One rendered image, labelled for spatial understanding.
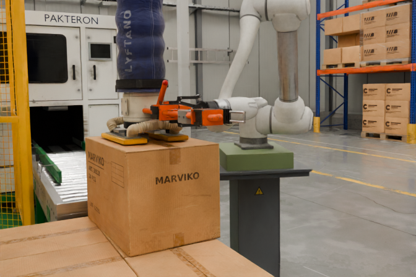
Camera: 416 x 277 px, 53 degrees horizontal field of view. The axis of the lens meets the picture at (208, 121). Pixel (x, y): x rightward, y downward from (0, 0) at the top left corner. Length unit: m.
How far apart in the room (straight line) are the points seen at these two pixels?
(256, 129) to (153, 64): 0.75
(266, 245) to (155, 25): 1.32
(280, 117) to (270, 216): 0.55
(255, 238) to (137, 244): 0.90
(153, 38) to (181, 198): 0.68
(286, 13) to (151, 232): 1.14
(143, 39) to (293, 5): 0.70
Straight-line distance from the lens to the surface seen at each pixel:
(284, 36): 2.10
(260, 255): 2.43
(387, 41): 9.84
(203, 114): 1.31
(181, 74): 5.46
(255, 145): 2.30
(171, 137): 1.79
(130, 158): 1.58
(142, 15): 1.83
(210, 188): 1.75
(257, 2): 2.07
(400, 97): 9.66
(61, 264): 1.70
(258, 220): 2.36
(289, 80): 2.17
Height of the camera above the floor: 1.17
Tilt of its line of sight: 4 degrees down
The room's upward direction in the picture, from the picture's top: 1 degrees counter-clockwise
